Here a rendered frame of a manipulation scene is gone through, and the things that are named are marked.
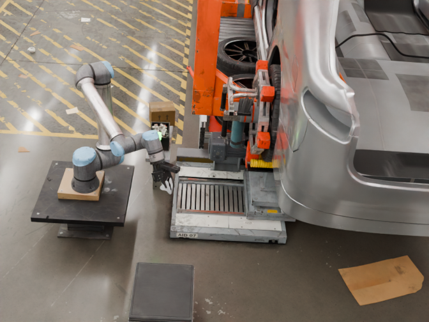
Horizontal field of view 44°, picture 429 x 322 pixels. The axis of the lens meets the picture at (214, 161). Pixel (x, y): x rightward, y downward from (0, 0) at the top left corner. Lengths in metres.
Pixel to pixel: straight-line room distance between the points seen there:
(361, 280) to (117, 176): 1.85
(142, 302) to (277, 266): 1.11
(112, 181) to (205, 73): 1.03
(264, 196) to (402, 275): 1.09
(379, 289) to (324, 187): 1.31
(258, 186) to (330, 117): 1.48
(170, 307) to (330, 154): 1.22
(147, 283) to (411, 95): 2.12
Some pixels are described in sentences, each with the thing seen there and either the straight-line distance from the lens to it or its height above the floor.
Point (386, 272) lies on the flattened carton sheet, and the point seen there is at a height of 0.01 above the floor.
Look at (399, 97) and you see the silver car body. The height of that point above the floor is 1.04.
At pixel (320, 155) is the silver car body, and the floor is 1.28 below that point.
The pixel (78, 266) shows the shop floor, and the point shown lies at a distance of 3.69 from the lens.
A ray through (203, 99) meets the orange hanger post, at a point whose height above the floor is 0.66.
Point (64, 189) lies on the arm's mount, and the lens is 3.72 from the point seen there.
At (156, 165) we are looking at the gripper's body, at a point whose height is 0.87.
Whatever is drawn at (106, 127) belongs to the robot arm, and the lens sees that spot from 3.12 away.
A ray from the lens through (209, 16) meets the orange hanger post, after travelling 3.75.
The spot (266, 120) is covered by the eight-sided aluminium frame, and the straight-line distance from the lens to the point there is 3.34.
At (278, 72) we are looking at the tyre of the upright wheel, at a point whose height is 1.18.
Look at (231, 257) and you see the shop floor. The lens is 3.74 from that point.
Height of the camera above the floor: 2.78
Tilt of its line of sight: 38 degrees down
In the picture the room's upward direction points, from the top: 6 degrees clockwise
